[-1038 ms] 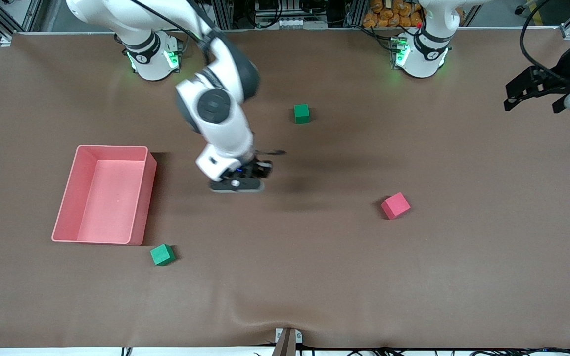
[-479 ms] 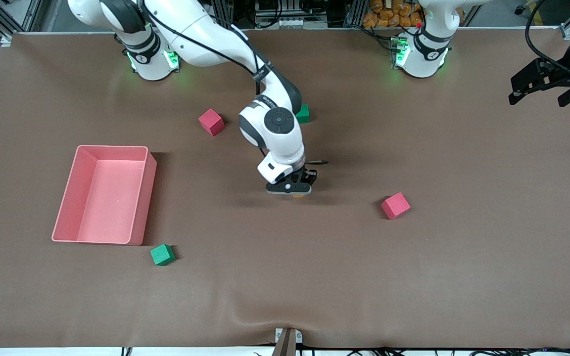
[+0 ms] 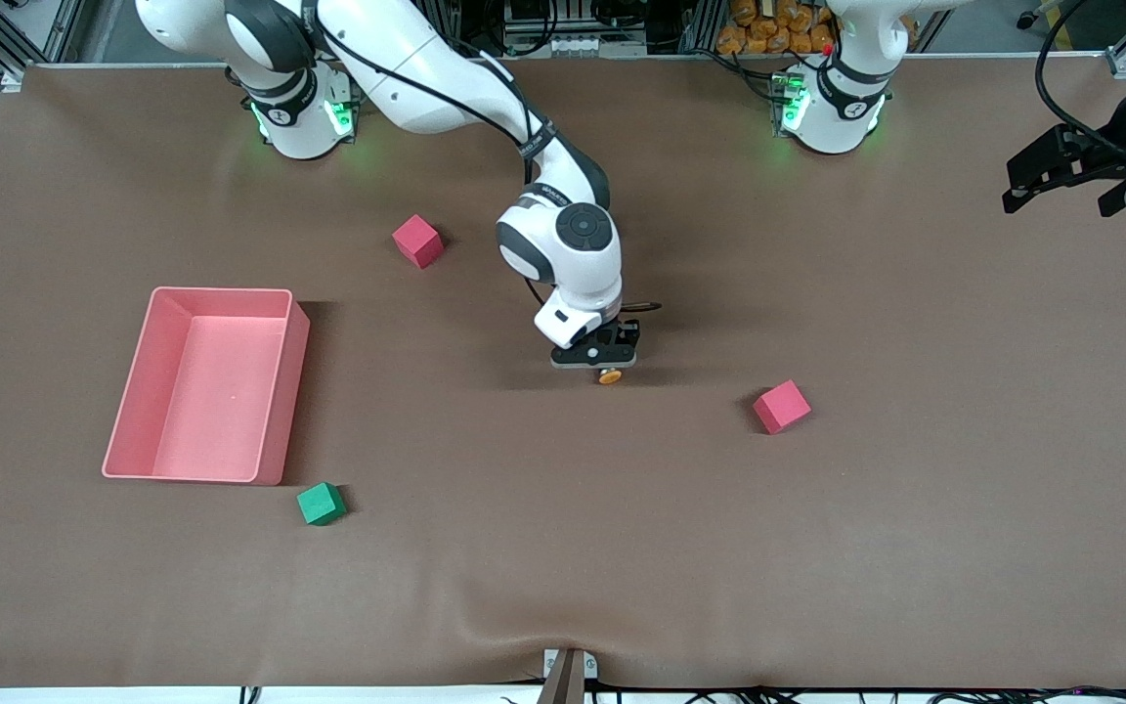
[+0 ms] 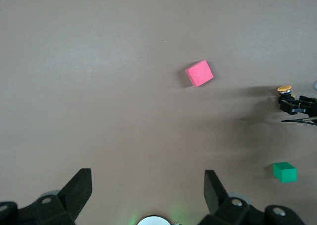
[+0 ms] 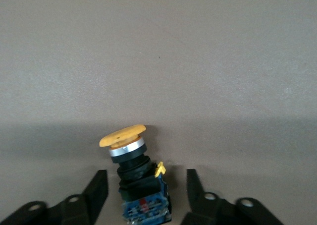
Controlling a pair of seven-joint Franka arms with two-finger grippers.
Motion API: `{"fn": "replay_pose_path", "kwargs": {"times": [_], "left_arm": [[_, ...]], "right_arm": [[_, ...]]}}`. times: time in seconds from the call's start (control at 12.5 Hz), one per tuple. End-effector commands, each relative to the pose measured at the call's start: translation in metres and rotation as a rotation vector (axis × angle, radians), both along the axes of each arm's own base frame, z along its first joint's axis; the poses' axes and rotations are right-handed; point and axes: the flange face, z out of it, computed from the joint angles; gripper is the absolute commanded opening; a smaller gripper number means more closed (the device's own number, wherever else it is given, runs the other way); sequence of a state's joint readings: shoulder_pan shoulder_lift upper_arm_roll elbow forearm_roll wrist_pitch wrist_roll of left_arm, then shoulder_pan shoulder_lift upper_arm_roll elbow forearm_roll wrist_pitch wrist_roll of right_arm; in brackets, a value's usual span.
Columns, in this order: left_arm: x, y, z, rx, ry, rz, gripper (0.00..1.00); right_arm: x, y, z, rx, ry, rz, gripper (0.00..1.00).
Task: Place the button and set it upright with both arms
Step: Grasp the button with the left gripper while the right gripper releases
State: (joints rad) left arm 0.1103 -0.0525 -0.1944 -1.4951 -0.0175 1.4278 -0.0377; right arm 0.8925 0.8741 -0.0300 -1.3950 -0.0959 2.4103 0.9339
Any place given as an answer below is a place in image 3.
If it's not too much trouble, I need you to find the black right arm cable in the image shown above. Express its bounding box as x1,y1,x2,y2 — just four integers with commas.
309,0,663,316

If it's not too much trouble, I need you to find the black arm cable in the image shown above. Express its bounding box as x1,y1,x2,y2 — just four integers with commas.
309,0,663,316
1034,0,1116,148

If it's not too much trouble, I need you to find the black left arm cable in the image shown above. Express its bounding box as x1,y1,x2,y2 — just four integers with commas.
1034,0,1116,148

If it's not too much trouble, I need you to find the brown table cover mat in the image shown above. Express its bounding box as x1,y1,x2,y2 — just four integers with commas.
0,54,1126,690

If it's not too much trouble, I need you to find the pink foam cube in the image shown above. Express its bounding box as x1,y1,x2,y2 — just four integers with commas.
392,214,446,269
753,380,812,435

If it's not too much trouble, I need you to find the bag of orange items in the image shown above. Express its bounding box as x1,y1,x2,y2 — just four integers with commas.
716,0,838,57

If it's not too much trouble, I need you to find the green foam cube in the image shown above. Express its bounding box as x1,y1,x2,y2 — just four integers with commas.
296,481,347,527

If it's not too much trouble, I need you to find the metal table clamp bracket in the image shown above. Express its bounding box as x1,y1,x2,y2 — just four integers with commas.
541,648,599,704

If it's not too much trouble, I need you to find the pink plastic bin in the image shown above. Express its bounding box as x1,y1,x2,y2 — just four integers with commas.
102,286,311,486

